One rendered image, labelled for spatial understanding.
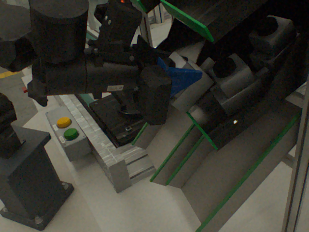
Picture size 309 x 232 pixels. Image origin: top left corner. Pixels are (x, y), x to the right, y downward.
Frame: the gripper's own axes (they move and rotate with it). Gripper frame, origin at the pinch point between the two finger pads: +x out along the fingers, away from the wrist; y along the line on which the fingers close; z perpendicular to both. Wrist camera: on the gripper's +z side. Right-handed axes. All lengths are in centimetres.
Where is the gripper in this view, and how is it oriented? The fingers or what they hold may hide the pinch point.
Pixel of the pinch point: (172, 68)
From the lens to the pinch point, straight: 44.7
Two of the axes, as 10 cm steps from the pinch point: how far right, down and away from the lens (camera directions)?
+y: -3.2, -5.4, 7.8
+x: 9.4, -0.8, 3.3
